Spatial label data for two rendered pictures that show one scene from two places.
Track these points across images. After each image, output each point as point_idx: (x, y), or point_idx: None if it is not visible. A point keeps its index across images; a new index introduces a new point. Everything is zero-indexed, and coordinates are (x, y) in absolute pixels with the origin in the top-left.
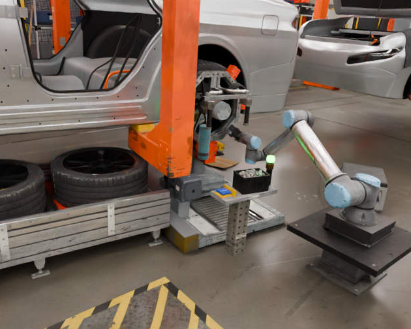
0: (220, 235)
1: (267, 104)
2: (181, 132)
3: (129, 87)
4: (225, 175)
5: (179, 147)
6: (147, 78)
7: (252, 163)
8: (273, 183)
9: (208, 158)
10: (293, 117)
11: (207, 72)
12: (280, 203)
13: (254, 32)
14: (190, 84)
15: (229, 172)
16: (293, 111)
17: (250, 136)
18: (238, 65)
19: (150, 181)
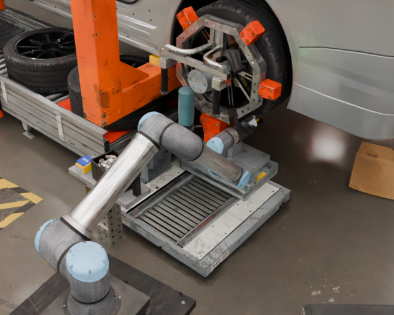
0: (121, 217)
1: (332, 114)
2: (86, 74)
3: (142, 7)
4: (328, 195)
5: (87, 90)
6: (160, 4)
7: (210, 173)
8: (353, 254)
9: None
10: (139, 123)
11: (205, 19)
12: (276, 270)
13: None
14: (87, 23)
15: (348, 197)
16: (149, 115)
17: (218, 134)
18: None
19: (245, 139)
